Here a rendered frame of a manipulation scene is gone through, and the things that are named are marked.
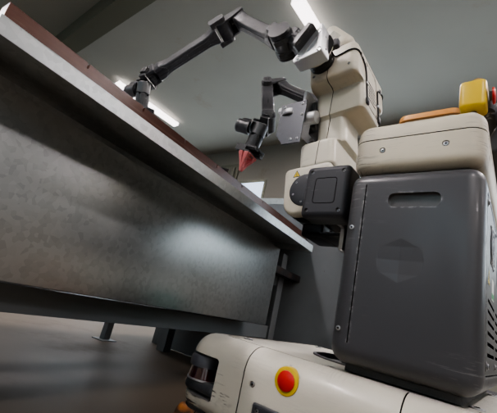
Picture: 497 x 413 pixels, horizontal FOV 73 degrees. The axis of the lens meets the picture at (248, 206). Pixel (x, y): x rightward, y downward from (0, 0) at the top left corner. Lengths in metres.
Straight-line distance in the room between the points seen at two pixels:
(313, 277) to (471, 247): 1.31
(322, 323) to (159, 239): 1.11
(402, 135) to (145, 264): 0.72
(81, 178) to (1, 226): 0.19
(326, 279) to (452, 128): 1.26
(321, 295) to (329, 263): 0.17
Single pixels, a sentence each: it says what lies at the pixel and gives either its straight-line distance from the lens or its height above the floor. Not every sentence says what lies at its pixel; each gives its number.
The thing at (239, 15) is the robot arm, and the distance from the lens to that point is 1.56.
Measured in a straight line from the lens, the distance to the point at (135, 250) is 0.95.
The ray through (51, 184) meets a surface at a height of 0.51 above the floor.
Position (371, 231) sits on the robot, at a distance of 0.73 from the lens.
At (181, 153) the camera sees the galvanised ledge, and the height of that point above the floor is 0.67.
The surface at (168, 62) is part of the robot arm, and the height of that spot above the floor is 1.26.
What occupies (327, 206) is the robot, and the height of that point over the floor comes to 0.63.
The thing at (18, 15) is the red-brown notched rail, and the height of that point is 0.81.
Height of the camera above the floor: 0.35
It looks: 16 degrees up
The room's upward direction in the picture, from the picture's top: 13 degrees clockwise
